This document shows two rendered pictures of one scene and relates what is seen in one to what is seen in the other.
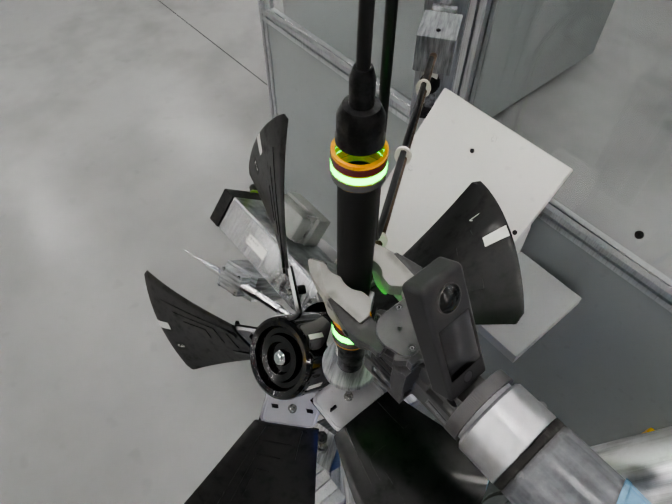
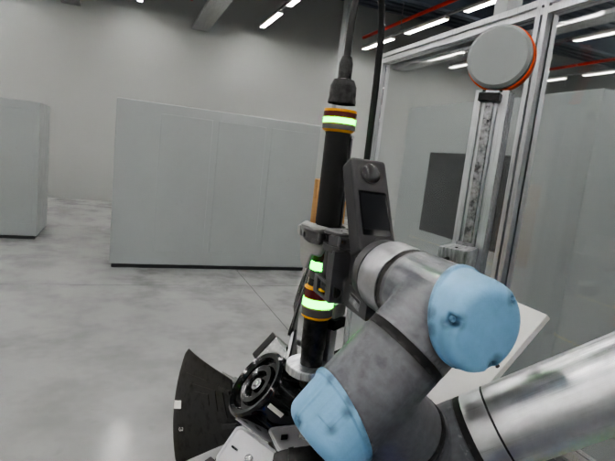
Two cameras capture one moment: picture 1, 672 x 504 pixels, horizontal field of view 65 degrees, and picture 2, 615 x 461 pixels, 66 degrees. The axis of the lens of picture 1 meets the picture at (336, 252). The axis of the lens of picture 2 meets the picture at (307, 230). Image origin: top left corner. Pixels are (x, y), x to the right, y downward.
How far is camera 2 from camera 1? 0.50 m
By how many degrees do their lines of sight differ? 46
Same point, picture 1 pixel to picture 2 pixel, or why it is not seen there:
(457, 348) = (372, 213)
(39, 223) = (117, 434)
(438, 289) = (363, 163)
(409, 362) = (339, 237)
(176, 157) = not seen: hidden behind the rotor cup
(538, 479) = (404, 262)
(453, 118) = not seen: hidden behind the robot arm
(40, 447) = not seen: outside the picture
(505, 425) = (392, 246)
